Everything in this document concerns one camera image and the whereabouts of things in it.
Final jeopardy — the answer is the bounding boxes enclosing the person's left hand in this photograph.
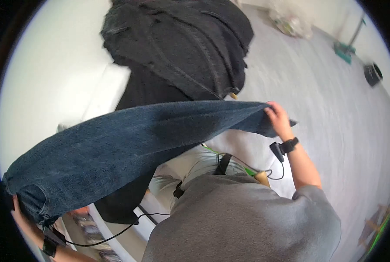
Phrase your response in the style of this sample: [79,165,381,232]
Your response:
[11,195,47,237]

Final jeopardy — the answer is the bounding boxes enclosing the person's right hand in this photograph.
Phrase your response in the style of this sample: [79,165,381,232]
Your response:
[264,101,296,142]

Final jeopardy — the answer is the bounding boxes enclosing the person's left fingers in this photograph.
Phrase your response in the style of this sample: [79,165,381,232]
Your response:
[12,195,23,217]

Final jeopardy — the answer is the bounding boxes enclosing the blue denim jeans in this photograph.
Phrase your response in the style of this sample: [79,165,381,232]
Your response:
[2,100,297,227]

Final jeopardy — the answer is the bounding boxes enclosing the black wrist band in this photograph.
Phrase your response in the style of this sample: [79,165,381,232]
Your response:
[42,225,67,258]
[269,136,300,164]

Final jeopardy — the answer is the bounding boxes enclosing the wooden furniture leg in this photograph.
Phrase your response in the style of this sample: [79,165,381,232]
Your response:
[254,170,271,188]

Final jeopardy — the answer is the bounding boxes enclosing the patterned rug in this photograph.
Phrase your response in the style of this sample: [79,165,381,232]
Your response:
[69,206,124,262]

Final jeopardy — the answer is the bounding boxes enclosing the clear plastic bag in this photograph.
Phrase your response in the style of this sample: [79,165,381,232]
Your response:
[268,0,315,40]

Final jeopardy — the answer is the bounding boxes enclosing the green floor mop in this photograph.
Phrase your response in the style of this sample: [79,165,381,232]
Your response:
[332,12,368,65]

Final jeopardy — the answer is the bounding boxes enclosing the black round bin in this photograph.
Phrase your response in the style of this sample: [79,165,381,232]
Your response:
[363,62,384,88]

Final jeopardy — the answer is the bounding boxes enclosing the black cloth garment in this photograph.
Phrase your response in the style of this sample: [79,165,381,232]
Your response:
[94,65,203,225]

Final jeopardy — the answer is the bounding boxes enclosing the black denim jeans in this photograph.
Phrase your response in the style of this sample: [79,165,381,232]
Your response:
[100,0,255,101]

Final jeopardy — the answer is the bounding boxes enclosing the person's body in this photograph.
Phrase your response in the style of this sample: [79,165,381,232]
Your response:
[141,153,342,262]

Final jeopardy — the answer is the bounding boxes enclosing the wooden frame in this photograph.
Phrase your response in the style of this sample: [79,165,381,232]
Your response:
[358,203,390,257]

